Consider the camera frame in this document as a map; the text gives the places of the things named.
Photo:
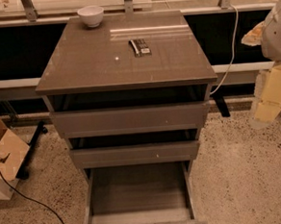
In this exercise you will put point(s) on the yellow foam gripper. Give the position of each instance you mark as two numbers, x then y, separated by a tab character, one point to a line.
276	38

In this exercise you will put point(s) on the grey bottom drawer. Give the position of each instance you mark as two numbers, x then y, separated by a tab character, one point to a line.
140	194

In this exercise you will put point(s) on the grey drawer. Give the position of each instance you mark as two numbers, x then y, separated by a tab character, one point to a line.
129	112
140	194
171	146

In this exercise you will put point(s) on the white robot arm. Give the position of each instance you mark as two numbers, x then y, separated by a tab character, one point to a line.
273	16

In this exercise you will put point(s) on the grey drawer cabinet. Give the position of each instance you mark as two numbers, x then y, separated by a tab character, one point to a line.
102	60

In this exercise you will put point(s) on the grey middle drawer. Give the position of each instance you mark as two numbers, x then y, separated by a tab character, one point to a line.
171	146

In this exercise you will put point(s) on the grey top drawer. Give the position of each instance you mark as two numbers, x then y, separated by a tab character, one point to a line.
129	112

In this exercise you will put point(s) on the black stand leg right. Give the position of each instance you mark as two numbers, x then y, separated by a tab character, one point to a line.
221	104

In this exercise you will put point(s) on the black stand leg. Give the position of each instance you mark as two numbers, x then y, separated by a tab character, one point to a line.
23	172
221	104

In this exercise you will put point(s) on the white ceramic bowl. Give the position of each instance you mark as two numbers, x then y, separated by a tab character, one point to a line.
91	16

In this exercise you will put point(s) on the black stand leg left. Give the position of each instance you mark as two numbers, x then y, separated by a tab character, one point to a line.
23	172

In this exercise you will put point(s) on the open cardboard box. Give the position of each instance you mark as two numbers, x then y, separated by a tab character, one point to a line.
13	150

